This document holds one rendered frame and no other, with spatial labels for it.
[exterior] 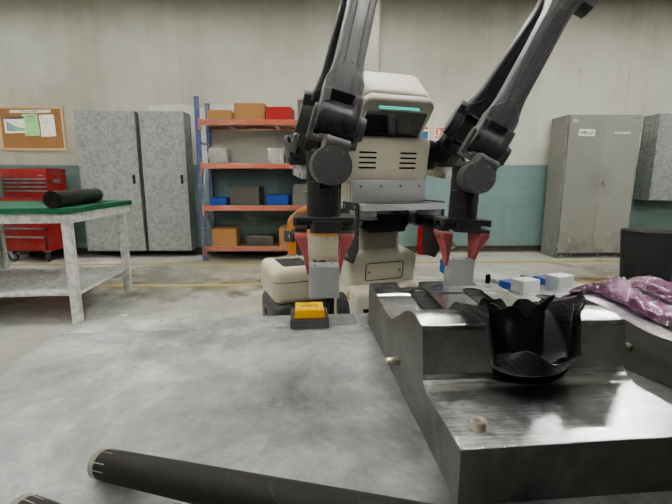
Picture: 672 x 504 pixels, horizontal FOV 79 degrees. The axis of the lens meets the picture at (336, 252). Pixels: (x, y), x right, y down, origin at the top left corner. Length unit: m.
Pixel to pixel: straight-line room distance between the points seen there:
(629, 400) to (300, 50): 6.06
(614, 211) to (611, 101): 1.63
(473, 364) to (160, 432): 0.39
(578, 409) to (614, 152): 6.38
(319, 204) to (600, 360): 0.44
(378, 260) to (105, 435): 0.81
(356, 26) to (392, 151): 0.49
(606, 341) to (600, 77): 6.88
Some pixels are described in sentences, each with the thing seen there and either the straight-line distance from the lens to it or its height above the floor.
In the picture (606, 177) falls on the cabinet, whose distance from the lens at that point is 6.79.
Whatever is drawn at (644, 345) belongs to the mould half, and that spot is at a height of 0.85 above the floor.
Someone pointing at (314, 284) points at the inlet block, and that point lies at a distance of 0.68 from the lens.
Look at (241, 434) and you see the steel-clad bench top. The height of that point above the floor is 0.80.
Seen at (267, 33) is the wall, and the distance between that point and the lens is 6.45.
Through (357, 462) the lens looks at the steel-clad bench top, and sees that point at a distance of 0.50.
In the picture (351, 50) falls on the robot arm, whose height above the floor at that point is 1.30.
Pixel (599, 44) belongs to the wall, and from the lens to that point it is 7.47.
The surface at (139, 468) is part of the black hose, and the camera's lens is 0.46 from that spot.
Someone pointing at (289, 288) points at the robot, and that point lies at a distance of 1.38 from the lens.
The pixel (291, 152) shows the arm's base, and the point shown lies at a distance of 1.09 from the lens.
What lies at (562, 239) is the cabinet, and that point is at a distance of 6.56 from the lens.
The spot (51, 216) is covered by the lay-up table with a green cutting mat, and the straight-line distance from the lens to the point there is 3.58.
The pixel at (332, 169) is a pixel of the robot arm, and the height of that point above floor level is 1.12.
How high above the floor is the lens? 1.10
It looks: 10 degrees down
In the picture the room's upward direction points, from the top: straight up
